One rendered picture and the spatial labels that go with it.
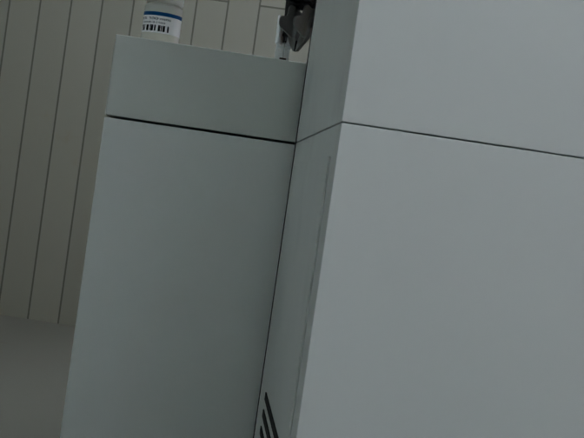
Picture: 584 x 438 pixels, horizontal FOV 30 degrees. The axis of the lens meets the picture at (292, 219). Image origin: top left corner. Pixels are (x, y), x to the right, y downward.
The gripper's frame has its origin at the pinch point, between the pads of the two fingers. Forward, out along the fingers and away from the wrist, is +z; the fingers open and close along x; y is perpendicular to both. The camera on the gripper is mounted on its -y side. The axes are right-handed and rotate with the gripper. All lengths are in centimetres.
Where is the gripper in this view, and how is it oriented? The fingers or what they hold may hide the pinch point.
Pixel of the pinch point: (298, 46)
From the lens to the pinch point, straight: 222.1
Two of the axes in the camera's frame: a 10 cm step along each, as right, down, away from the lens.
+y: -5.8, -2.3, -7.8
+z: -2.0, 9.7, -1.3
